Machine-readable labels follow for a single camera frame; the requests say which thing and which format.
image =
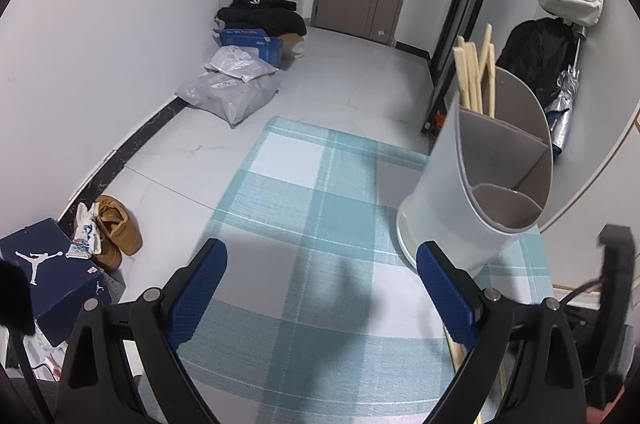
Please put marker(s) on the black door frame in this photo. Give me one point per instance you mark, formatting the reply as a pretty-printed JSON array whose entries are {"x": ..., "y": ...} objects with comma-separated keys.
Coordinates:
[{"x": 462, "y": 19}]

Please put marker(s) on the black fuzzy cover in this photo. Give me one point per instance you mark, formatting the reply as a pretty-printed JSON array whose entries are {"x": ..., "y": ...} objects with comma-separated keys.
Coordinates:
[{"x": 12, "y": 299}]

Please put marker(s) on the tan shoe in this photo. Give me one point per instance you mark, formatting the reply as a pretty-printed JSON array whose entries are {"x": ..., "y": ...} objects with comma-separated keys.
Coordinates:
[
  {"x": 109, "y": 254},
  {"x": 120, "y": 224}
]

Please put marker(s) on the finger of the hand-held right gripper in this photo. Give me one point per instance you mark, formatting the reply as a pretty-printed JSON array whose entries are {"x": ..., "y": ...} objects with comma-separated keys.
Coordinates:
[{"x": 620, "y": 264}]

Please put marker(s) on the white printed sock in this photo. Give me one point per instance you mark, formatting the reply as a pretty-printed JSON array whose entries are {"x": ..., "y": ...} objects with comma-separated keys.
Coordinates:
[{"x": 86, "y": 231}]

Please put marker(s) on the teal checked mat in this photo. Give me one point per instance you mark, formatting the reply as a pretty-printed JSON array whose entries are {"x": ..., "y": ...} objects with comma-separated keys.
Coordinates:
[{"x": 320, "y": 254}]

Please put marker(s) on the navy shoe box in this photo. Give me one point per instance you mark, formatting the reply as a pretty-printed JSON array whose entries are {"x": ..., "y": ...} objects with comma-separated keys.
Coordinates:
[{"x": 47, "y": 276}]

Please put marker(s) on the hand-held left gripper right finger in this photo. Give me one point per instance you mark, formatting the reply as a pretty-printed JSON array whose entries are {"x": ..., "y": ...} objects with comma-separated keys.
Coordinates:
[{"x": 447, "y": 296}]

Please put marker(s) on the silver folding umbrella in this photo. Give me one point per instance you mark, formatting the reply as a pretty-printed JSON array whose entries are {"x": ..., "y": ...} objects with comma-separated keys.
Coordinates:
[{"x": 564, "y": 114}]

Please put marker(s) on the black hanging jacket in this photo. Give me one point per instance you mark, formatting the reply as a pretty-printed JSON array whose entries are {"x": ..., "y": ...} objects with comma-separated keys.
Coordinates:
[{"x": 535, "y": 54}]

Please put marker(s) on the small orange object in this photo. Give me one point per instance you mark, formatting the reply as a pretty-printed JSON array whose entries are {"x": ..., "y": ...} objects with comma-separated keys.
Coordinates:
[{"x": 435, "y": 122}]

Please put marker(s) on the large grey plastic mailer bag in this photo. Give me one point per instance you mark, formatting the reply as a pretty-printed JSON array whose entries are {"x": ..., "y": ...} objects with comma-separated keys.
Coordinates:
[{"x": 230, "y": 97}]

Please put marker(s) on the blue cardboard box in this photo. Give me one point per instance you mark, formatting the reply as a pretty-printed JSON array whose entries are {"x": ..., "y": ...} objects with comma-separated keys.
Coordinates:
[{"x": 250, "y": 43}]

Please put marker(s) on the white cabinet with gold trim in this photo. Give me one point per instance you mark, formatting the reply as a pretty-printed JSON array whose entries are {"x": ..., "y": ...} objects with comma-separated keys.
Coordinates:
[{"x": 600, "y": 189}]

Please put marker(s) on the black clothing pile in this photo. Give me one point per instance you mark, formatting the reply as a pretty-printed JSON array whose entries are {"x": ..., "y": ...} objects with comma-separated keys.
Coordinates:
[{"x": 262, "y": 12}]

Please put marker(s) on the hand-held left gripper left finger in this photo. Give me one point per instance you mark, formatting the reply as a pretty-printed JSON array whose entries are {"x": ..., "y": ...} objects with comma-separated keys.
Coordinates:
[{"x": 197, "y": 294}]

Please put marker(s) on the white plastic mailer bag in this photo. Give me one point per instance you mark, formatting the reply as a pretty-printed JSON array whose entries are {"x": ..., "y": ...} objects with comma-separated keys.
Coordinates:
[{"x": 240, "y": 63}]

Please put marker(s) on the beige bag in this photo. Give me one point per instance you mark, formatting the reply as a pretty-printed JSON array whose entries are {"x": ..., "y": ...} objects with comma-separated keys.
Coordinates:
[{"x": 294, "y": 45}]

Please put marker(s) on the white grey utensil holder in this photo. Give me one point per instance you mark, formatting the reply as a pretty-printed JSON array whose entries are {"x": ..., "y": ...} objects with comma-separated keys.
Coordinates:
[{"x": 445, "y": 189}]

